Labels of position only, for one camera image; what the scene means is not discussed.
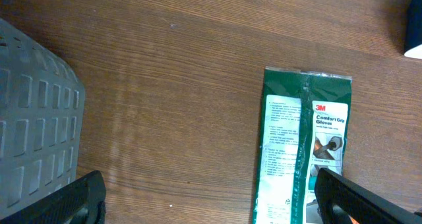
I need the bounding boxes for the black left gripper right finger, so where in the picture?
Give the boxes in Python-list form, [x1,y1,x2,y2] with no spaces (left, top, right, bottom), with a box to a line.
[315,168,421,224]

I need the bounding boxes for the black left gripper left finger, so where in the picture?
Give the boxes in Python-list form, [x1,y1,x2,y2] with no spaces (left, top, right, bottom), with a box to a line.
[1,171,106,224]

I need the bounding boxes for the green 3M gloves package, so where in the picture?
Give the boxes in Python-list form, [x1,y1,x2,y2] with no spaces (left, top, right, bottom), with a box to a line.
[253,67,352,224]

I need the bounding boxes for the dark mesh basket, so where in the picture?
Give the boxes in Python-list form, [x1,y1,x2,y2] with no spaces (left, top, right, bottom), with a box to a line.
[1,20,86,218]

